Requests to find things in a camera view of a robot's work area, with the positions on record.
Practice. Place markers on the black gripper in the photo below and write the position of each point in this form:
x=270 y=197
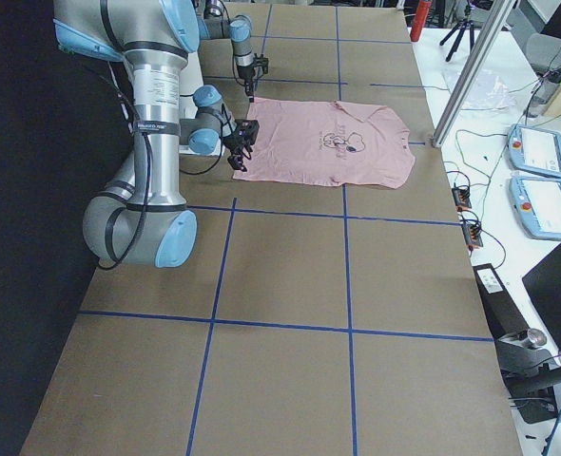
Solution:
x=237 y=141
x=247 y=75

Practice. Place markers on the pink printed t-shirt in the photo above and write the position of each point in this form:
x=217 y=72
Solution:
x=328 y=144

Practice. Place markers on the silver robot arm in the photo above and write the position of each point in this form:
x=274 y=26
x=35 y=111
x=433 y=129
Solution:
x=215 y=22
x=141 y=217

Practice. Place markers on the red cylinder bottle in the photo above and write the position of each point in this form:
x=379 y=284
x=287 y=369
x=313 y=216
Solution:
x=420 y=18

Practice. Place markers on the upper orange black usb hub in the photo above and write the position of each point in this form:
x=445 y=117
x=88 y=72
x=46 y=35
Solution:
x=462 y=197

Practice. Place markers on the orange black usb hub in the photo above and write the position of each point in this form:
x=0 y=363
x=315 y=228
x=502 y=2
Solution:
x=472 y=230
x=462 y=197

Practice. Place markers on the clear plastic bag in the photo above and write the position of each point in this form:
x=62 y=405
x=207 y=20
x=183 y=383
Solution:
x=489 y=92

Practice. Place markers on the lower orange black usb hub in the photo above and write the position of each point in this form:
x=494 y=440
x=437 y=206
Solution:
x=472 y=230

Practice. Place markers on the upper blue teach pendant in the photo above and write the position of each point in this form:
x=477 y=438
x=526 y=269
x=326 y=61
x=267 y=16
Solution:
x=535 y=150

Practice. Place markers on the blue teach pendant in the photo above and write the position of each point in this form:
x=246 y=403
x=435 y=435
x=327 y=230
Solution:
x=537 y=203
x=535 y=150

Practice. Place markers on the black box with label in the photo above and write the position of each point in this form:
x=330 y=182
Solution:
x=502 y=314

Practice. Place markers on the lower blue teach pendant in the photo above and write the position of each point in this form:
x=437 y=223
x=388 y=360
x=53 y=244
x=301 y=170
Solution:
x=537 y=203

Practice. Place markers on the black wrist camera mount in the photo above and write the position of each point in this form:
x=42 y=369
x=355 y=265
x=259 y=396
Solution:
x=260 y=65
x=247 y=132

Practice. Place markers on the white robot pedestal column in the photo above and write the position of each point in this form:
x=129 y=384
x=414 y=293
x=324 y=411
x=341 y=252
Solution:
x=191 y=79

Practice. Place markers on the black camera tripod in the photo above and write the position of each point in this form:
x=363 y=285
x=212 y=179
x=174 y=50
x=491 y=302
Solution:
x=464 y=25

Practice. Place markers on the aluminium frame post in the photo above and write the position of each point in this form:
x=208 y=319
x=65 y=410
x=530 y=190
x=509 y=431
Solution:
x=484 y=42

